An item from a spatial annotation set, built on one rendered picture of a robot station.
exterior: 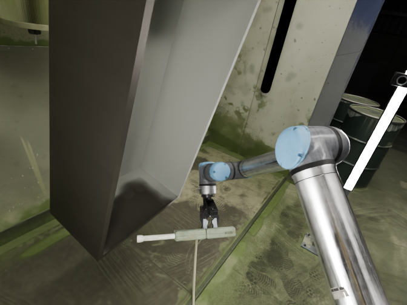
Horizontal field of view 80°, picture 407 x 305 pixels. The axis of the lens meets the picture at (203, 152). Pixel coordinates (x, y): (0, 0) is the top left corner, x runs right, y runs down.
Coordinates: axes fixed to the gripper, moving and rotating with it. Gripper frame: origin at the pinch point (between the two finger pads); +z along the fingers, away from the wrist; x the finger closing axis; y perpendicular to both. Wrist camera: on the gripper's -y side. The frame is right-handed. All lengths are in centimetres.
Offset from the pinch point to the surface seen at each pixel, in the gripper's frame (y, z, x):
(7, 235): 54, 2, 114
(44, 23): 24, -120, 89
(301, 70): 70, -132, -117
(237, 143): 156, -74, -81
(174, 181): 27.5, -27.7, 14.2
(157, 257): 47, 22, 24
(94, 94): -51, -53, 47
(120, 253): 50, 18, 48
